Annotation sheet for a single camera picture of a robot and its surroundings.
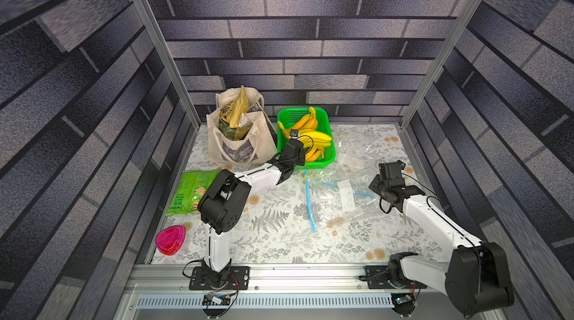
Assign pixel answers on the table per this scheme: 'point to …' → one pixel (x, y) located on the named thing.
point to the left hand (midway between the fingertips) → (300, 147)
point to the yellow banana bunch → (314, 143)
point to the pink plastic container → (170, 239)
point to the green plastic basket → (288, 116)
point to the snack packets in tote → (235, 120)
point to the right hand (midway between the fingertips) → (377, 181)
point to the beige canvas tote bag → (258, 145)
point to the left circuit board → (210, 299)
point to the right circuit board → (403, 305)
